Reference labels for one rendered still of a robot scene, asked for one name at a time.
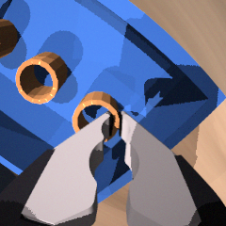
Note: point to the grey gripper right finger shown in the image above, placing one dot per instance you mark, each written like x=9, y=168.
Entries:
x=166, y=191

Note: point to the blue crate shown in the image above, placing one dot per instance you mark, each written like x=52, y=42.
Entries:
x=102, y=52

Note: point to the bronze bushing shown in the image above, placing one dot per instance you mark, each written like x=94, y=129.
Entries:
x=96, y=98
x=8, y=37
x=31, y=88

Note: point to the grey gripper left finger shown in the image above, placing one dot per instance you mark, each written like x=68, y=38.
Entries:
x=58, y=188

